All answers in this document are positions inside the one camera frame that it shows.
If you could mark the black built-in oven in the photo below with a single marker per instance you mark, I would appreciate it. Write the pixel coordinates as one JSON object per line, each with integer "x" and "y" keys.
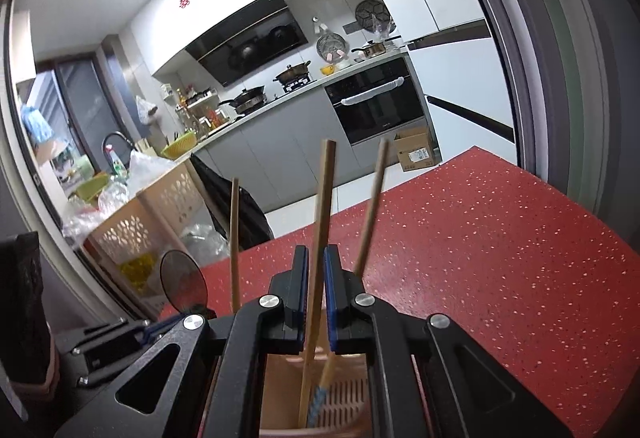
{"x": 375, "y": 108}

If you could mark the beige plastic utensil holder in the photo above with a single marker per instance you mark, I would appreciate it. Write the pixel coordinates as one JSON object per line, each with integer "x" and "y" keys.
{"x": 280, "y": 393}

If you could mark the black bag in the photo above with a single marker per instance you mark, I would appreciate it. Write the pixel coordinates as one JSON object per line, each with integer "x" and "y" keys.
{"x": 245, "y": 213}

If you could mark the dish soap bottle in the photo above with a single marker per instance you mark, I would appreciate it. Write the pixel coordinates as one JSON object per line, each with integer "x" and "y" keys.
{"x": 116, "y": 165}

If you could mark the person's left forearm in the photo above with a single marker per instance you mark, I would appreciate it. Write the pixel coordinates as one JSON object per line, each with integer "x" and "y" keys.
{"x": 25, "y": 298}

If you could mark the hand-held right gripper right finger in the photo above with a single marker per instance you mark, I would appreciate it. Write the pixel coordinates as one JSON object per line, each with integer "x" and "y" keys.
{"x": 330, "y": 298}

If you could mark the cardboard box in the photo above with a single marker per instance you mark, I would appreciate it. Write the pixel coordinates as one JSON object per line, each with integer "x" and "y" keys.
{"x": 415, "y": 150}

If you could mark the round metal steamer plate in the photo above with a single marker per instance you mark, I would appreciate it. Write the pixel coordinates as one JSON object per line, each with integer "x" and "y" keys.
{"x": 330, "y": 45}

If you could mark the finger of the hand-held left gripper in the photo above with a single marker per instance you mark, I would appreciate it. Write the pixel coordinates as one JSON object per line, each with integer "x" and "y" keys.
{"x": 159, "y": 329}

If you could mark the green plastic basin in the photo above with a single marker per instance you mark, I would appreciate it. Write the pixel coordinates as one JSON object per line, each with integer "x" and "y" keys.
{"x": 92, "y": 188}

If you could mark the white hanging plastic bag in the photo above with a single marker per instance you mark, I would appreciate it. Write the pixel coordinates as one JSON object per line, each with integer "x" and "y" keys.
{"x": 146, "y": 110}

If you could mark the round dark hanging tray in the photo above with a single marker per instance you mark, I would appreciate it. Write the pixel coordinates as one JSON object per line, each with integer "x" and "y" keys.
{"x": 370, "y": 13}

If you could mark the black frying pan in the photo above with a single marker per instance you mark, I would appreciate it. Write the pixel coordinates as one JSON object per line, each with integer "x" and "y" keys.
{"x": 247, "y": 99}

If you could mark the small gold pot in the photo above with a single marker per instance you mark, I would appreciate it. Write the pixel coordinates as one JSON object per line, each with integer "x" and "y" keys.
{"x": 372, "y": 50}

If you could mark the spice rack with bottles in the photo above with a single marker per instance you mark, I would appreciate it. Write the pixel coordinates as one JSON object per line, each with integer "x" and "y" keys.
{"x": 200, "y": 113}

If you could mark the metal spoon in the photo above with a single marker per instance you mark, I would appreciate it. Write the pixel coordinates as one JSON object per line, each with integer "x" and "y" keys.
{"x": 182, "y": 280}

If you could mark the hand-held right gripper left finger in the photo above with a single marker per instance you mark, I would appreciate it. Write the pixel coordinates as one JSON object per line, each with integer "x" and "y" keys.
{"x": 299, "y": 298}

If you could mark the yellow bowl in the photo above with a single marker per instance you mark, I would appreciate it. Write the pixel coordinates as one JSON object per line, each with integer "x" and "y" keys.
{"x": 327, "y": 69}

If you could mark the yellow bag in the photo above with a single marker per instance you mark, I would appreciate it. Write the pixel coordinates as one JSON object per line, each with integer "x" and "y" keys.
{"x": 137, "y": 273}

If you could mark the black range hood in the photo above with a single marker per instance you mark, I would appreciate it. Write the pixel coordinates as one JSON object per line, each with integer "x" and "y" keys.
{"x": 250, "y": 43}

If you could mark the yellow-green plastic basket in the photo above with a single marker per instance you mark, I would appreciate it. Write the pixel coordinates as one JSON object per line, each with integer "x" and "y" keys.
{"x": 177, "y": 148}

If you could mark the beige flower-cutout storage rack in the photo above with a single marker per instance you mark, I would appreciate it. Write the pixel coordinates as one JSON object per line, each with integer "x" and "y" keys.
{"x": 165, "y": 203}

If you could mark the blue cloth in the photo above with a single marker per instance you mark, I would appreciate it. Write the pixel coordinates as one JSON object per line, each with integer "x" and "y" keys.
{"x": 36, "y": 125}

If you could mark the blue-patterned wooden chopstick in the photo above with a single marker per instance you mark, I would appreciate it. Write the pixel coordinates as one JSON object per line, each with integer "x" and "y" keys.
{"x": 320, "y": 390}

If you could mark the clear plastic bag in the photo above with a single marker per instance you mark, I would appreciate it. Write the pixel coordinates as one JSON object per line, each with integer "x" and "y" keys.
{"x": 150, "y": 168}

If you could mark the white refrigerator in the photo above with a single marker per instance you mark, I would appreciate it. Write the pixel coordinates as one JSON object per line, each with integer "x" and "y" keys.
{"x": 465, "y": 68}

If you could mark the black kitchen faucet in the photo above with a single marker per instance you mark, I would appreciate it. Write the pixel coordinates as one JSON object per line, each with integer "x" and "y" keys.
{"x": 106, "y": 142}

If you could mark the dark wok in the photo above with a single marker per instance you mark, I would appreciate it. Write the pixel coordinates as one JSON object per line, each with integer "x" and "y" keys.
{"x": 292, "y": 73}

